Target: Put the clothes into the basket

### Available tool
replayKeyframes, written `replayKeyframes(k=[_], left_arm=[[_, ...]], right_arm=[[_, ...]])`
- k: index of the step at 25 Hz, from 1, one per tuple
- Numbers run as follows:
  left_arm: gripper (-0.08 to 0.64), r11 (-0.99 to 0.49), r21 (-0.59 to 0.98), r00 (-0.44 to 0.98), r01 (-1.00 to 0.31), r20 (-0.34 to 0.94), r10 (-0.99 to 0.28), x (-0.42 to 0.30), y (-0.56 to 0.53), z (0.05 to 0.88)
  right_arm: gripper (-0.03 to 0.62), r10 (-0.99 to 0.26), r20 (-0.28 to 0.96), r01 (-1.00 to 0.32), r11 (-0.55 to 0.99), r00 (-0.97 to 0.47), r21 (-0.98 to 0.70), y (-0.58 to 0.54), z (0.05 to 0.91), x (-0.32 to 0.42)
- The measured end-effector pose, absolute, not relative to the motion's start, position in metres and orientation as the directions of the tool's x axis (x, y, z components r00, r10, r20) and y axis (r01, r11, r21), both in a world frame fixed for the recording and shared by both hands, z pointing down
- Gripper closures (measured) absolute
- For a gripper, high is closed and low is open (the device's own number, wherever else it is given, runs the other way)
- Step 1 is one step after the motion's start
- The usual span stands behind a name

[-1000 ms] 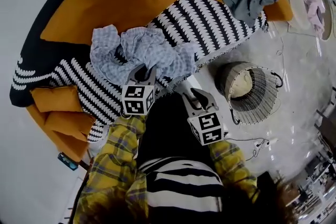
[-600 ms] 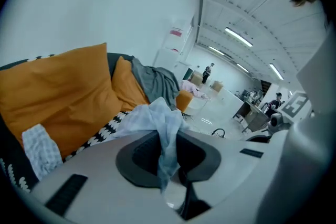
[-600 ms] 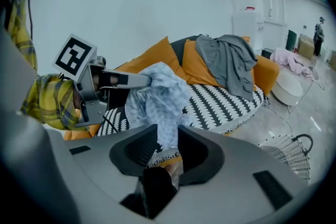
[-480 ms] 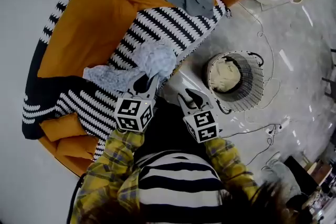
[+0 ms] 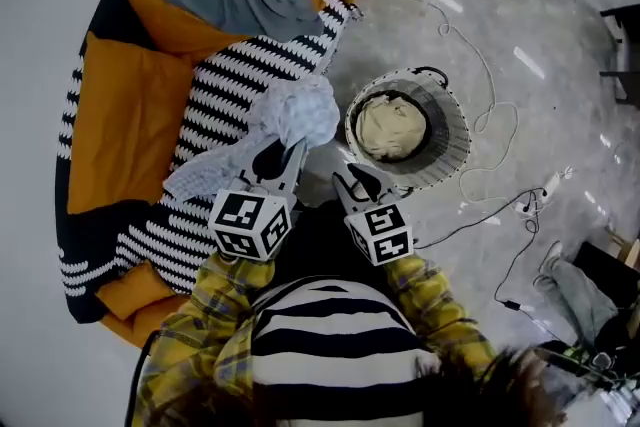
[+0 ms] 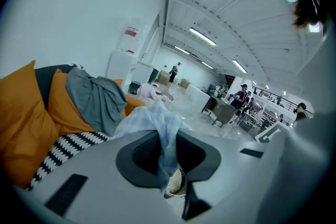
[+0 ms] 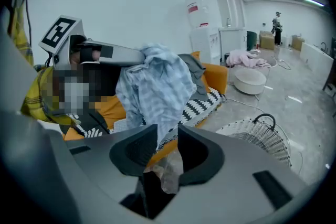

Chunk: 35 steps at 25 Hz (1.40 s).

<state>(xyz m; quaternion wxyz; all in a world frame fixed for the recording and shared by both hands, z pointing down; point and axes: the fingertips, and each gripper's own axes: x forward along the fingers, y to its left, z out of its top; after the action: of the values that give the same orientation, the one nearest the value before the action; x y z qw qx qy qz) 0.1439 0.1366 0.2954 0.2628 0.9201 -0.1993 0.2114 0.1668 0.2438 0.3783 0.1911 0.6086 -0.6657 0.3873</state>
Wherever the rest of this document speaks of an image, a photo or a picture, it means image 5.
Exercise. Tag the person's right forearm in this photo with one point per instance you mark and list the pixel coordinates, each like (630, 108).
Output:
(430, 300)

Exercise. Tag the black white patterned blanket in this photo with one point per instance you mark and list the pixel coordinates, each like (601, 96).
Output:
(240, 70)

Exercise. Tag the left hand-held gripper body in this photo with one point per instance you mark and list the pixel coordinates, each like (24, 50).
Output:
(250, 225)

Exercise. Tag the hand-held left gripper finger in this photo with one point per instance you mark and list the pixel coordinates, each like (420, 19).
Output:
(296, 170)
(255, 167)

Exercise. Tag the cream yellow garment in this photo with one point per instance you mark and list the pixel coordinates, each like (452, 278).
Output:
(392, 127)

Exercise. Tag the large orange cushion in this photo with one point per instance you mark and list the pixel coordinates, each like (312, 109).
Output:
(125, 125)
(170, 20)

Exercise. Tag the person's left forearm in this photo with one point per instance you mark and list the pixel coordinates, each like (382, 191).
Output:
(210, 315)

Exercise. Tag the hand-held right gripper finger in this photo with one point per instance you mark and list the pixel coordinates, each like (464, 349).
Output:
(345, 197)
(382, 187)

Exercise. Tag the small orange cushion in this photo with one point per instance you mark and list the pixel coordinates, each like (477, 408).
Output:
(132, 287)

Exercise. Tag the woven white grey laundry basket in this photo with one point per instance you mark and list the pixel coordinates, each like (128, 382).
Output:
(450, 135)

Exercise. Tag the black side table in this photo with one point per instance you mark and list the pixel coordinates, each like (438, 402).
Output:
(607, 265)

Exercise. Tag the dark wooden desk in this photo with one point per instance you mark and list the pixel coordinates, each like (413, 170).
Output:
(625, 45)

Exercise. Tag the person's striped shirt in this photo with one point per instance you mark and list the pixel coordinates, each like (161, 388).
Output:
(340, 345)

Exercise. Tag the person's black trousers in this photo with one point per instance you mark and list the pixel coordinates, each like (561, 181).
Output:
(325, 245)

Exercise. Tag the light blue checked garment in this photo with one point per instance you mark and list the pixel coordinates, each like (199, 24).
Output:
(300, 110)

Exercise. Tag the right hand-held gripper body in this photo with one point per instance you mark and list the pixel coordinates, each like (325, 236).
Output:
(382, 235)

